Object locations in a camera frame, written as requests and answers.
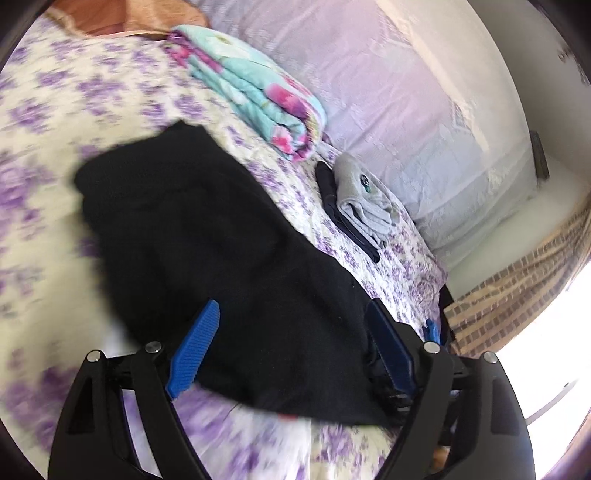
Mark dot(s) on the brown pillow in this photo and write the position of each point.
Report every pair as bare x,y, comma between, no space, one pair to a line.
138,16

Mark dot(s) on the lavender lace headboard cover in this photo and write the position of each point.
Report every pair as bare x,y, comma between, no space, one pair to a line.
392,92

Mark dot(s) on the window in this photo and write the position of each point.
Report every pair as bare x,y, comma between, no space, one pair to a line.
545,369

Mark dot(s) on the folded teal pink floral blanket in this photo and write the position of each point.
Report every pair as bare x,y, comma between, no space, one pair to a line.
258,97

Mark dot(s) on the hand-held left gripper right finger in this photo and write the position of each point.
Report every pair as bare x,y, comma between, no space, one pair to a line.
392,350

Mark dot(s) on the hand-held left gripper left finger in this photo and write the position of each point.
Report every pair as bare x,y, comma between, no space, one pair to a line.
196,350

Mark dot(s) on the bright blue garment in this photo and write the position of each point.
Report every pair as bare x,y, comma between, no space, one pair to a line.
431,331

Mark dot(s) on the folded navy garment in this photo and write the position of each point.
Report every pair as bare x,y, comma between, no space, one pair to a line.
328,189

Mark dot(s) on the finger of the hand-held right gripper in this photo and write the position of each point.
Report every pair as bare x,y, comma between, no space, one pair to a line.
392,406

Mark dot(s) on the dark rectangular wall object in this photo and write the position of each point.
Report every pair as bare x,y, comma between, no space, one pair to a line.
539,157

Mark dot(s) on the beige checked curtain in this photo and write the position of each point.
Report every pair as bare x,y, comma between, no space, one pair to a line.
508,286

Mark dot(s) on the black pants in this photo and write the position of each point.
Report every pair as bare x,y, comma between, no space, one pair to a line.
207,240

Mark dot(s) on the folded grey garment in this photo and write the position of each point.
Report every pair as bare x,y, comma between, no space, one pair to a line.
364,203

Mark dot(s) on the bed with purple floral sheet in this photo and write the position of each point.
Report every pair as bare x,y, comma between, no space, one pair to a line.
46,138

